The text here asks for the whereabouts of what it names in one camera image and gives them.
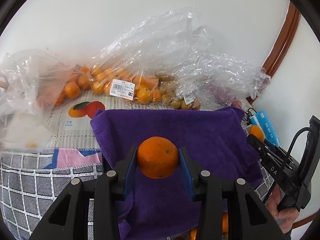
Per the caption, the purple towel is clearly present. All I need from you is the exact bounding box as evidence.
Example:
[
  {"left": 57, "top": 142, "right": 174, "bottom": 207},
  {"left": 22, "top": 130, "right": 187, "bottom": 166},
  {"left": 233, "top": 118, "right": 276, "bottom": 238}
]
[{"left": 89, "top": 106, "right": 263, "bottom": 240}]

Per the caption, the small tangerine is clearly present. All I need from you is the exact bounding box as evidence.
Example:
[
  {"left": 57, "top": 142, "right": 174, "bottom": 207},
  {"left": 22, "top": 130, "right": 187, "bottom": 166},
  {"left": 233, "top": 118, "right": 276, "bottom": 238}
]
[{"left": 249, "top": 125, "right": 265, "bottom": 142}]

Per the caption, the clear bag of oranges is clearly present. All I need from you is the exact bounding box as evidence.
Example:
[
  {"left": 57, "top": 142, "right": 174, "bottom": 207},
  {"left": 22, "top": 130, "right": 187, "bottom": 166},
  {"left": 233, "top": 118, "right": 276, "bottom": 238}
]
[{"left": 1, "top": 49, "right": 80, "bottom": 119}]

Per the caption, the brown wooden door frame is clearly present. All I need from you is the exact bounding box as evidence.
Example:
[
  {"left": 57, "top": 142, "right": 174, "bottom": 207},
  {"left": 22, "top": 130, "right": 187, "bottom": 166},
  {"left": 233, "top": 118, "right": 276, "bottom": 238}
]
[{"left": 258, "top": 2, "right": 301, "bottom": 94}]

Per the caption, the person's right hand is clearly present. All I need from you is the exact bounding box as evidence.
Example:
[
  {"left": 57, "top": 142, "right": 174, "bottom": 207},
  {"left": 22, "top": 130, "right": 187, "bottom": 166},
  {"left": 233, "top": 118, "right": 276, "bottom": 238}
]
[{"left": 266, "top": 185, "right": 299, "bottom": 234}]

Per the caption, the black cable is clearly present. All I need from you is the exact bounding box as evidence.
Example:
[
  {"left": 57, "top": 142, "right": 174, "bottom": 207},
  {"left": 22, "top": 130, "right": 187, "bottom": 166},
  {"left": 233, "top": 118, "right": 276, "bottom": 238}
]
[{"left": 262, "top": 126, "right": 313, "bottom": 203}]

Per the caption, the orange with leaf stem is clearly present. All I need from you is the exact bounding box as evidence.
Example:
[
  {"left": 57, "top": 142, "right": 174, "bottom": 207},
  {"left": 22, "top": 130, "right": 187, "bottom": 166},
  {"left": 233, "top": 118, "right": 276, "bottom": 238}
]
[{"left": 222, "top": 212, "right": 228, "bottom": 233}]

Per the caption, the clear bag of longans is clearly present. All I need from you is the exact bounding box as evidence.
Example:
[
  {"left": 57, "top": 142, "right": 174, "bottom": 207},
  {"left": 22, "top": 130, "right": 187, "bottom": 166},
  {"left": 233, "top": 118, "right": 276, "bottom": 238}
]
[{"left": 156, "top": 73, "right": 201, "bottom": 110}]

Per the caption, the clear bag of tangerines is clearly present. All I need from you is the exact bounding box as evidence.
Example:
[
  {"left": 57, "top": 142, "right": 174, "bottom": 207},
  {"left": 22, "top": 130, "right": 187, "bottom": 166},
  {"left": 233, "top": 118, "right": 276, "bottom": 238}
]
[{"left": 87, "top": 7, "right": 212, "bottom": 104}]

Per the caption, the grey checked tablecloth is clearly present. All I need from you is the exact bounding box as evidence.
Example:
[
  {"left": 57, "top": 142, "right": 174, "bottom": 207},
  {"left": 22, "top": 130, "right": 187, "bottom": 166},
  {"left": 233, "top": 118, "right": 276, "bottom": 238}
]
[{"left": 1, "top": 148, "right": 103, "bottom": 239}]

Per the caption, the large dimpled orange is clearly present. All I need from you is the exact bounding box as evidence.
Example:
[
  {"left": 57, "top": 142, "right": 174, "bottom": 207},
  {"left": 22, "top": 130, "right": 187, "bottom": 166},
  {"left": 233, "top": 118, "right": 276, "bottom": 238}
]
[{"left": 137, "top": 137, "right": 179, "bottom": 179}]

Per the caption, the clear bag of grapes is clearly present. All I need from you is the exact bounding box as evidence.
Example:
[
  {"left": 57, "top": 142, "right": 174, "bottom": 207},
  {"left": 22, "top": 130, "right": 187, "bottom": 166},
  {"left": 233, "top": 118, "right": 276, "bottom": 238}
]
[{"left": 174, "top": 52, "right": 268, "bottom": 110}]

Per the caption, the blue tissue pack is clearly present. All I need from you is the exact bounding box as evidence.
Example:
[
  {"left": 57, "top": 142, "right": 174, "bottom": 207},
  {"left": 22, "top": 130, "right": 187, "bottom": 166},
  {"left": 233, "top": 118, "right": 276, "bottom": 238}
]
[{"left": 249, "top": 110, "right": 280, "bottom": 147}]

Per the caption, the small orange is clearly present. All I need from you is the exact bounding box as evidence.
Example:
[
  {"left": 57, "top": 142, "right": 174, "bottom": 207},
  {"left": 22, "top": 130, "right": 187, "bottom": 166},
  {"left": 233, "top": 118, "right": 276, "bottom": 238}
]
[{"left": 189, "top": 228, "right": 197, "bottom": 240}]

